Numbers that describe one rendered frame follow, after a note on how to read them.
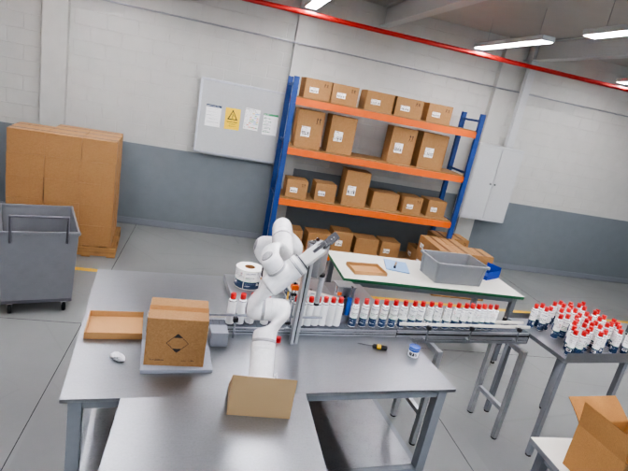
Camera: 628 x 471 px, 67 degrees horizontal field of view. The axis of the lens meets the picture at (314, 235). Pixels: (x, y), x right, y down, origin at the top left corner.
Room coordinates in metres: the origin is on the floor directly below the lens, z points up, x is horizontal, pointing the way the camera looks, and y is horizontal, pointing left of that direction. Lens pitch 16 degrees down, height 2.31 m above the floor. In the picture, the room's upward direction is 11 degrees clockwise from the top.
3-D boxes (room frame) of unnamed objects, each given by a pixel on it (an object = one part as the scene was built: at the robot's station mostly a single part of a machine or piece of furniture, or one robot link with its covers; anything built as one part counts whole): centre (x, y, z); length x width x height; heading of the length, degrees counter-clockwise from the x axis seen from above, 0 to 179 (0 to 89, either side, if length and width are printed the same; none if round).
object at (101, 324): (2.44, 1.02, 0.85); 0.30 x 0.26 x 0.04; 111
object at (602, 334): (3.56, -2.27, 0.98); 0.57 x 0.46 x 0.21; 21
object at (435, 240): (6.87, -2.01, 0.32); 1.20 x 0.83 x 0.64; 13
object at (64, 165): (5.51, 3.01, 0.70); 1.20 x 0.83 x 1.39; 110
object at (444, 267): (4.65, -1.44, 0.91); 0.60 x 0.40 x 0.22; 108
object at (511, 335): (3.28, -1.23, 0.47); 1.17 x 0.36 x 0.95; 111
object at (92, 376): (2.84, 0.24, 0.82); 2.10 x 1.50 x 0.02; 111
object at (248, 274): (3.31, 0.42, 0.95); 0.20 x 0.20 x 0.14
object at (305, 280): (2.67, 0.00, 1.17); 0.04 x 0.04 x 0.67; 21
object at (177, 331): (2.27, 0.62, 0.99); 0.30 x 0.24 x 0.27; 106
